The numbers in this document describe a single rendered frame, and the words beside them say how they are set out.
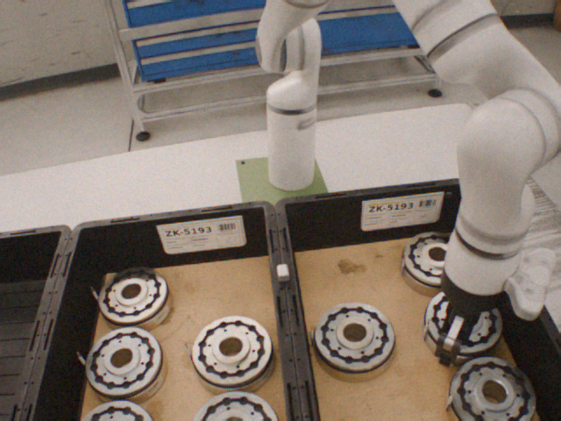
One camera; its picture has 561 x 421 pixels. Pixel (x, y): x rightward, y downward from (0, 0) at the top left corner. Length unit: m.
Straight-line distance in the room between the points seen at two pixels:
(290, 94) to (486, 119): 0.53
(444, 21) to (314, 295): 0.44
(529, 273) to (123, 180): 0.94
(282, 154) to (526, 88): 0.58
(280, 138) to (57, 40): 2.72
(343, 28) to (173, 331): 2.08
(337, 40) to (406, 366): 2.11
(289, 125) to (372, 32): 1.78
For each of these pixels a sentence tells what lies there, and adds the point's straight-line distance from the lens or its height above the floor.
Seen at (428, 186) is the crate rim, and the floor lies 0.93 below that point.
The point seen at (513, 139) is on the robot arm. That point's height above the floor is 1.19.
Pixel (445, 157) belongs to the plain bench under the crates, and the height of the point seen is 0.70.
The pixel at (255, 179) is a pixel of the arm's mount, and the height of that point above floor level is 0.77.
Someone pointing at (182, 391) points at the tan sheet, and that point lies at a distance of 0.65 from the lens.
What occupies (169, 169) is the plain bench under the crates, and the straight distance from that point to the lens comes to 1.20.
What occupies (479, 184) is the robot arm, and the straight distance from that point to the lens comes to 0.43.
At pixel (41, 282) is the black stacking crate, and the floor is 0.83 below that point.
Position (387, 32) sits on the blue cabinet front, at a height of 0.41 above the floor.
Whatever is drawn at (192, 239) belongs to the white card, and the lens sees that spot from 0.74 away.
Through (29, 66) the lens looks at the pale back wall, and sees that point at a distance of 3.61.
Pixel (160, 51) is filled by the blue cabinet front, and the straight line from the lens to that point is 2.50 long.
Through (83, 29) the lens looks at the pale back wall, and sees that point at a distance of 3.43.
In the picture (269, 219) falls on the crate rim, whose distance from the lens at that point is 0.68.
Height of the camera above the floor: 1.39
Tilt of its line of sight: 42 degrees down
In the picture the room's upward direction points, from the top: 6 degrees counter-clockwise
